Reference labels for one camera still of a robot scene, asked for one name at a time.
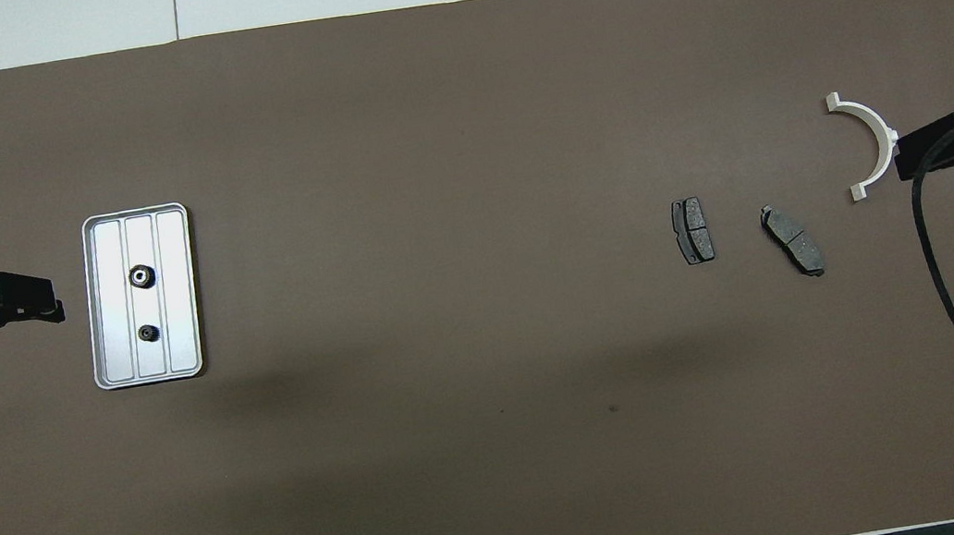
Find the large black bearing gear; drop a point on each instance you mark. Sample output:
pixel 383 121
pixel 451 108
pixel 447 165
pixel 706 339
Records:
pixel 141 276

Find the brown table mat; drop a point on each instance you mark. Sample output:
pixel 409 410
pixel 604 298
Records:
pixel 470 352

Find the small black bearing gear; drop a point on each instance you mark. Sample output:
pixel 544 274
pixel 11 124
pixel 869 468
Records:
pixel 148 332

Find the white semicircular bracket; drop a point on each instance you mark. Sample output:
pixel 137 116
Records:
pixel 872 123

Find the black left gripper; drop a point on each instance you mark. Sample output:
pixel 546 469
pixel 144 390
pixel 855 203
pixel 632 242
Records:
pixel 14 293

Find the dark grey brake pad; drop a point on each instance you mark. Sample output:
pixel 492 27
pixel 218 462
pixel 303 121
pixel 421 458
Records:
pixel 693 230
pixel 792 239

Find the silver metal tray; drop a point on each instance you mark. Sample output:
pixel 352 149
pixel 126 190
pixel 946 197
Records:
pixel 172 292

